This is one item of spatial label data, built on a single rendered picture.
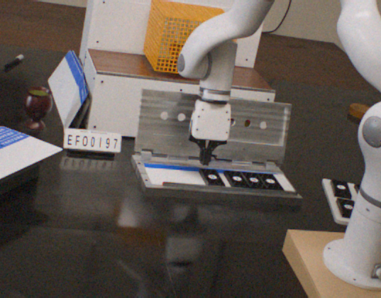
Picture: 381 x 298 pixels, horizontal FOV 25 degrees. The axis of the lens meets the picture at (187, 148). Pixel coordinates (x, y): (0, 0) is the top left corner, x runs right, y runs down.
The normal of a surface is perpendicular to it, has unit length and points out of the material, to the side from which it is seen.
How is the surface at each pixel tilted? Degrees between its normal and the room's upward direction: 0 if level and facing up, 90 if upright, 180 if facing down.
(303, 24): 90
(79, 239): 0
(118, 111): 90
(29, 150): 0
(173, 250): 0
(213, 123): 78
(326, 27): 90
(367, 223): 94
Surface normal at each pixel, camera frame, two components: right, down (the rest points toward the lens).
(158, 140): 0.27, 0.18
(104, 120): 0.23, 0.40
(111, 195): 0.19, -0.91
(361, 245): -0.61, 0.25
